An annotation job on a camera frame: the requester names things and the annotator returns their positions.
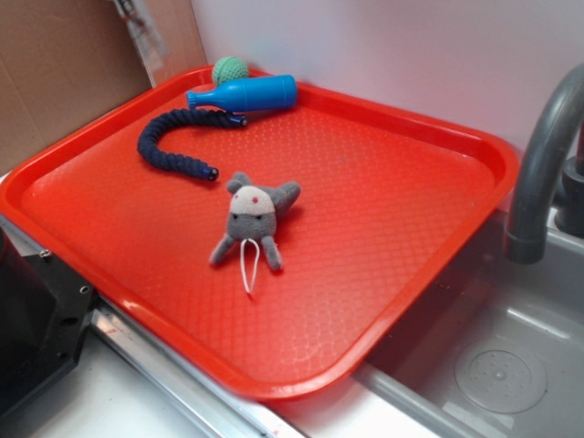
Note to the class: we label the silver key bunch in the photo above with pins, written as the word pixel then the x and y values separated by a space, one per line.
pixel 144 33

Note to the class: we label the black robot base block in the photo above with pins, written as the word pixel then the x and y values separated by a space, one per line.
pixel 46 308

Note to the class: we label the red plastic tray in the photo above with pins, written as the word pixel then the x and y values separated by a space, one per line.
pixel 388 197

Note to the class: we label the grey plush mouse toy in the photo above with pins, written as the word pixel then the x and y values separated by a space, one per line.
pixel 251 223

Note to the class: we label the blue plastic toy bottle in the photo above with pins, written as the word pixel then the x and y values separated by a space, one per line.
pixel 248 94

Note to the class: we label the green knitted ball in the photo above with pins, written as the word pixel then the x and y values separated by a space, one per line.
pixel 229 68

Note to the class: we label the grey plastic sink basin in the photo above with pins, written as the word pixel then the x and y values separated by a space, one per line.
pixel 490 348

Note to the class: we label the grey toy faucet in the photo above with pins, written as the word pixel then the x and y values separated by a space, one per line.
pixel 553 141

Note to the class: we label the brown cardboard panel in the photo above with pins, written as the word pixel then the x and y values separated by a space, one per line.
pixel 66 63

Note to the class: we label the dark blue rope toy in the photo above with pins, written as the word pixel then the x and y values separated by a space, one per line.
pixel 148 141

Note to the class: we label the silver metal rail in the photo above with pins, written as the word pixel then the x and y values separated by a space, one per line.
pixel 127 385

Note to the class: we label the dark faucet handle knob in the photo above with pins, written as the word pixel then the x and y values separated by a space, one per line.
pixel 569 195

